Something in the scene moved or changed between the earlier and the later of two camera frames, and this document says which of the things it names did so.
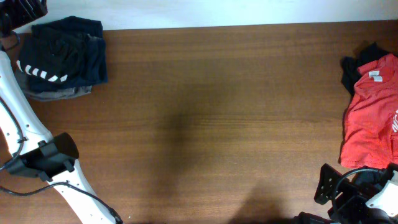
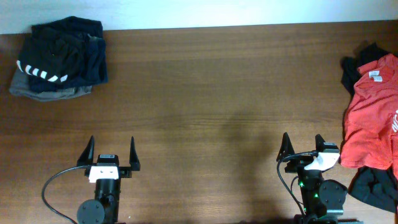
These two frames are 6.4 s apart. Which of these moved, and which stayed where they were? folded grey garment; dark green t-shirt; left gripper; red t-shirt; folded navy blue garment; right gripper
Moved: left gripper; right gripper
Stayed: folded grey garment; dark green t-shirt; red t-shirt; folded navy blue garment
